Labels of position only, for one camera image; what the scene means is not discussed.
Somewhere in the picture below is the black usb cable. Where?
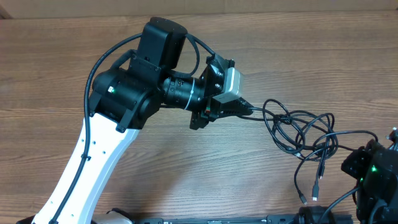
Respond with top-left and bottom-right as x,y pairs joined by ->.
267,116 -> 340,206
238,98 -> 379,162

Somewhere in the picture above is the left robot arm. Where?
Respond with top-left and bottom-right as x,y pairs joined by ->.
25,17 -> 253,224

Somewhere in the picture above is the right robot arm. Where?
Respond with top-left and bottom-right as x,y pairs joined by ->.
341,128 -> 397,223

